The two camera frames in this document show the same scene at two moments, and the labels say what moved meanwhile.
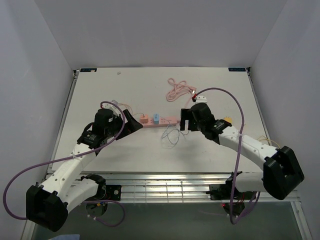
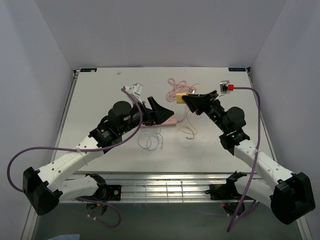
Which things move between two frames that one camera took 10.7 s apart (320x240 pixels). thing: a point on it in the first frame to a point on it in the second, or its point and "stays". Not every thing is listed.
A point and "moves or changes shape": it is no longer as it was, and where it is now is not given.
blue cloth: x=66 y=237 stays
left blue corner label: x=88 y=70 stays
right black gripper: x=185 y=114 to x=201 y=102
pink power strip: x=163 y=121 stays
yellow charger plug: x=228 y=119 moves or changes shape
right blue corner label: x=237 y=69 stays
